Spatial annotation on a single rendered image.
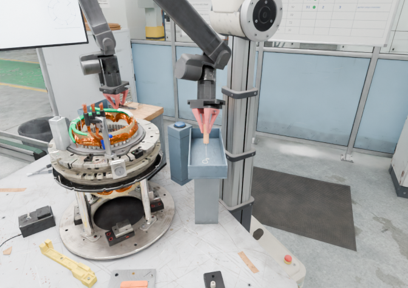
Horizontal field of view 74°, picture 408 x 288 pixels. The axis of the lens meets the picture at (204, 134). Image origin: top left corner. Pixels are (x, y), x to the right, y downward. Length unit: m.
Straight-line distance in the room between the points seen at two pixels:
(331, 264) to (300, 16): 2.01
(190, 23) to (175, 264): 0.66
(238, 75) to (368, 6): 1.94
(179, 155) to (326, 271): 1.26
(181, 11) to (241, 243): 0.69
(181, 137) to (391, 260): 1.64
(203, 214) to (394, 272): 1.47
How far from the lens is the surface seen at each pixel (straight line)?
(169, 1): 0.67
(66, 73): 3.52
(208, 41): 0.75
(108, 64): 1.05
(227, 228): 0.96
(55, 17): 1.88
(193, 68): 0.77
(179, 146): 1.04
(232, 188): 1.15
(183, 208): 1.03
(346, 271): 2.03
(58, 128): 0.81
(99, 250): 0.93
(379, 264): 2.16
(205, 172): 0.75
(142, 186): 0.85
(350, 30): 2.78
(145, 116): 1.08
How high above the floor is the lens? 1.46
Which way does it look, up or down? 26 degrees down
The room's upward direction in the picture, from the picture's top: straight up
